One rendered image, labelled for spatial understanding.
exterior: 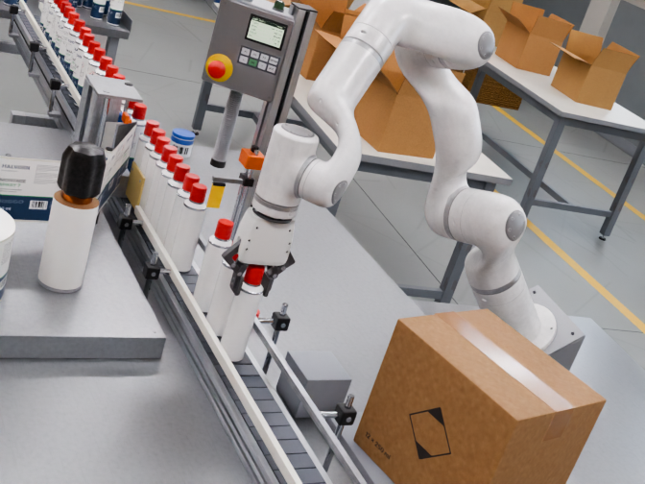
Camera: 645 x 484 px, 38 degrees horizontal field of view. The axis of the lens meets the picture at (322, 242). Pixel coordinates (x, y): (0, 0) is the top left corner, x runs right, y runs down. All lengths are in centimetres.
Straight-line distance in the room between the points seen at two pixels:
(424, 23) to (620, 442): 103
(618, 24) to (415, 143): 598
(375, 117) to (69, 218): 211
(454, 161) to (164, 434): 81
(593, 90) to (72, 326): 475
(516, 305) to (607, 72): 410
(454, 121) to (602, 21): 775
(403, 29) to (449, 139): 28
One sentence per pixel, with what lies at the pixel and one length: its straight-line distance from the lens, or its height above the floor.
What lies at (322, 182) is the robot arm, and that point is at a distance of 164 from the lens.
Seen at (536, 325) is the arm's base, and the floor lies 97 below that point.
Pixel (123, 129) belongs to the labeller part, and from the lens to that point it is 237.
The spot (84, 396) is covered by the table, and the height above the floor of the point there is 83.
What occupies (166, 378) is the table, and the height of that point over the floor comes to 83.
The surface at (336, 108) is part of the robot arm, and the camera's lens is 170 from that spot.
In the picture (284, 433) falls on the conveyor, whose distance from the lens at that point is 172.
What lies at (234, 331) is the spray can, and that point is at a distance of 182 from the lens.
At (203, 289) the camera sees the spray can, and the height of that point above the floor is 94.
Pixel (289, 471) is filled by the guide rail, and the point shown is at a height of 91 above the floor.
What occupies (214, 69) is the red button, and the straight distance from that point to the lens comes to 205.
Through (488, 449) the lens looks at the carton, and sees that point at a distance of 158.
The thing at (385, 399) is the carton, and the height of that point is 97.
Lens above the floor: 184
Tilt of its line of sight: 23 degrees down
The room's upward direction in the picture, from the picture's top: 18 degrees clockwise
